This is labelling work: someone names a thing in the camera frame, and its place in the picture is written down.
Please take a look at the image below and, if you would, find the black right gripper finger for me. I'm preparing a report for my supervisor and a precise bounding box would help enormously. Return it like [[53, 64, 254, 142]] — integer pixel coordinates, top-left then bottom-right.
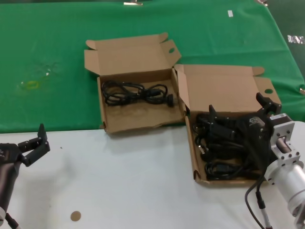
[[209, 104, 237, 138], [255, 92, 282, 118]]

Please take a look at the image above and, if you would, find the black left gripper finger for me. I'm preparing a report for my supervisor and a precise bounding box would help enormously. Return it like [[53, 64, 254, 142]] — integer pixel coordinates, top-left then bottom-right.
[[17, 123, 51, 167]]

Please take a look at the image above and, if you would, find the black and silver right gripper body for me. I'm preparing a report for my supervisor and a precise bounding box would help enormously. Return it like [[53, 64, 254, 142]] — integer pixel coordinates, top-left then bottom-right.
[[234, 112, 302, 173]]

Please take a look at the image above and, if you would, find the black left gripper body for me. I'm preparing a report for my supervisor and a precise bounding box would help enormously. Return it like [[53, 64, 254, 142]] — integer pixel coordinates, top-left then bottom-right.
[[0, 142, 25, 168]]

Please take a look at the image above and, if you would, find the open cardboard box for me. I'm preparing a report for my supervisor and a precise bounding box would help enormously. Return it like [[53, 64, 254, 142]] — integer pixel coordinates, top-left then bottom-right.
[[174, 63, 283, 188], [83, 32, 187, 134]]

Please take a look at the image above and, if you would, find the crumpled clear tape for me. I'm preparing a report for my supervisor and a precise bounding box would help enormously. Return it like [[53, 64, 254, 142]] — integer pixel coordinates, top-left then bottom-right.
[[287, 35, 305, 44]]

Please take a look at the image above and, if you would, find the round cardboard disc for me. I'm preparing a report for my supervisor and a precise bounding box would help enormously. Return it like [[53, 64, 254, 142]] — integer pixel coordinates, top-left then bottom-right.
[[70, 210, 82, 222]]

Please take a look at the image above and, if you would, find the green table cloth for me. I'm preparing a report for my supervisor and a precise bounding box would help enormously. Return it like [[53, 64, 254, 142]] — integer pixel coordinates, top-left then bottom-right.
[[0, 0, 305, 134]]

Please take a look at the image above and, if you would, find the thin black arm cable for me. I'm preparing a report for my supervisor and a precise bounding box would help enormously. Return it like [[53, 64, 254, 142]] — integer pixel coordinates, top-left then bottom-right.
[[244, 177, 266, 229]]

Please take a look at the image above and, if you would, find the arm cable with silver connector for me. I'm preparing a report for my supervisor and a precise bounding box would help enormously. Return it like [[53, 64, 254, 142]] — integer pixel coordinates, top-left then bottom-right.
[[255, 183, 273, 229]]

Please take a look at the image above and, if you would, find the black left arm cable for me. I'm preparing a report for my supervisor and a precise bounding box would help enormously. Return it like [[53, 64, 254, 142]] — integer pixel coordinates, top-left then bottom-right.
[[4, 212, 20, 229]]

